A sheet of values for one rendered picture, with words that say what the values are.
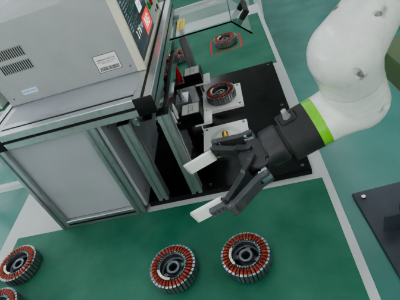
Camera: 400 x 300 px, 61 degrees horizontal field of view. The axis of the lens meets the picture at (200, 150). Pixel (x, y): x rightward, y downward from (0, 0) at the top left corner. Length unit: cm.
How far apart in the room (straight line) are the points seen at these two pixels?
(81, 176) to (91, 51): 33
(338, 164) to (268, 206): 117
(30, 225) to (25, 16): 66
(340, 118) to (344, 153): 148
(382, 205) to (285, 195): 97
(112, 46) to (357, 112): 56
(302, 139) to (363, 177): 137
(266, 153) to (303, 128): 8
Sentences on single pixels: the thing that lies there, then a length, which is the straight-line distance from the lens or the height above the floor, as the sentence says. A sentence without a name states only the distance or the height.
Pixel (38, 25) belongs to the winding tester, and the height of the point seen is 129.
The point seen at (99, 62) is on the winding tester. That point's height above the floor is 116.
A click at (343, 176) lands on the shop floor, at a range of 197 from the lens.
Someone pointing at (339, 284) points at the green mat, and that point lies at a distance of 79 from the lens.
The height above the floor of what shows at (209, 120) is 88.
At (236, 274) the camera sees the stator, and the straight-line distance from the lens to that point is 78.
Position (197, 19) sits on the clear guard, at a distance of 122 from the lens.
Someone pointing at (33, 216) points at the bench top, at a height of 75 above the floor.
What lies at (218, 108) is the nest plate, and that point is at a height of 78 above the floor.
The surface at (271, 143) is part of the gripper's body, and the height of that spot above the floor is 105.
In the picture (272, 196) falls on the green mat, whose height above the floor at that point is 75.
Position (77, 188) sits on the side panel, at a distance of 100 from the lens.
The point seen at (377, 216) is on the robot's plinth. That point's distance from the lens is 180.
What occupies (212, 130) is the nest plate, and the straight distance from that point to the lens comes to 114.
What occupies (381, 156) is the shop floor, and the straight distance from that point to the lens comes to 208.
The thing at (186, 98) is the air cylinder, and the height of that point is 82.
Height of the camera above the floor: 145
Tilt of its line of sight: 39 degrees down
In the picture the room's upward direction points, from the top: 22 degrees counter-clockwise
